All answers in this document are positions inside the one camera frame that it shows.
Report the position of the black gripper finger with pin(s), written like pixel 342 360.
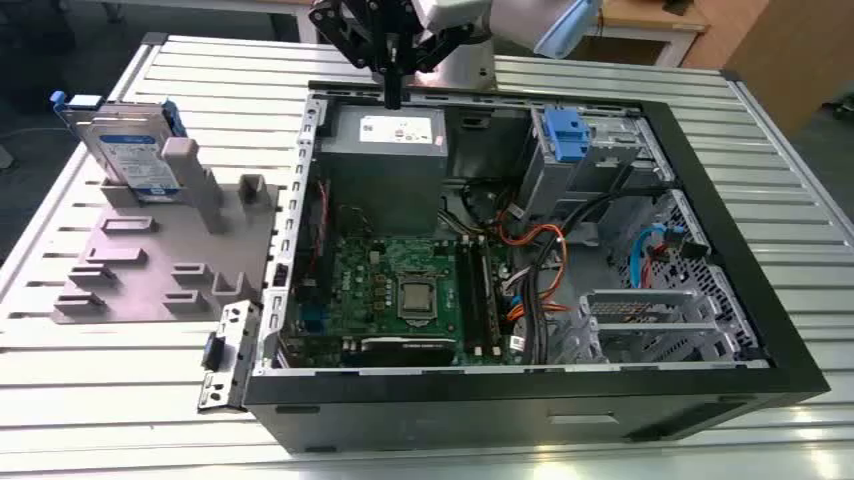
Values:
pixel 433 55
pixel 340 35

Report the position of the hard disk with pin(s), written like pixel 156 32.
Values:
pixel 129 155

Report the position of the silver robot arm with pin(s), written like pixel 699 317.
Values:
pixel 520 20

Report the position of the metal disk bay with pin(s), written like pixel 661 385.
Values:
pixel 640 327

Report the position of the blue plastic drive latch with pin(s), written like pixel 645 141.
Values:
pixel 565 135

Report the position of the grey power supply unit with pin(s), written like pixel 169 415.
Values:
pixel 380 190

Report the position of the metal optical drive cage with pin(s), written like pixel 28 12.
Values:
pixel 600 175

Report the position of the green motherboard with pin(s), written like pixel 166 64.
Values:
pixel 362 260

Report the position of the silver CPU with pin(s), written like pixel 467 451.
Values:
pixel 417 296

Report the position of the black RAM stick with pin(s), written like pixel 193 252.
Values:
pixel 492 310

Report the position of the grey parts rack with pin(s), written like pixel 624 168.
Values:
pixel 153 280

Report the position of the black graphics card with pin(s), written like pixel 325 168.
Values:
pixel 400 350

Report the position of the black chair caster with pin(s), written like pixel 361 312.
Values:
pixel 842 107

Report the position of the black PC case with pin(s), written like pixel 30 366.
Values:
pixel 467 415

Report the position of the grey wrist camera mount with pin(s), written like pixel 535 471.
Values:
pixel 447 12

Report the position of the metal expansion slot bracket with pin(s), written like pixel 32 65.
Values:
pixel 233 350

